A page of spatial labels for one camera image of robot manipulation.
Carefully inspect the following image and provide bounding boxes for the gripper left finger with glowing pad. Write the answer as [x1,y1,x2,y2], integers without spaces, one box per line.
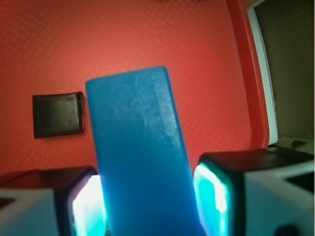
[0,166,107,236]

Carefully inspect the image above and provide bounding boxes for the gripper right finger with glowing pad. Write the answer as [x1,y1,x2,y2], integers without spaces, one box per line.
[193,148,315,236]

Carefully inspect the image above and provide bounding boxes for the blue rectangular block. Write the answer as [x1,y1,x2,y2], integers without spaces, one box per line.
[86,67,203,236]

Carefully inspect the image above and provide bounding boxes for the black square pouch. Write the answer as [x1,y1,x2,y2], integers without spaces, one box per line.
[32,91,84,139]

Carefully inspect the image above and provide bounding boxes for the red plastic tray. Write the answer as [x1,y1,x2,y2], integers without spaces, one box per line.
[0,0,269,174]

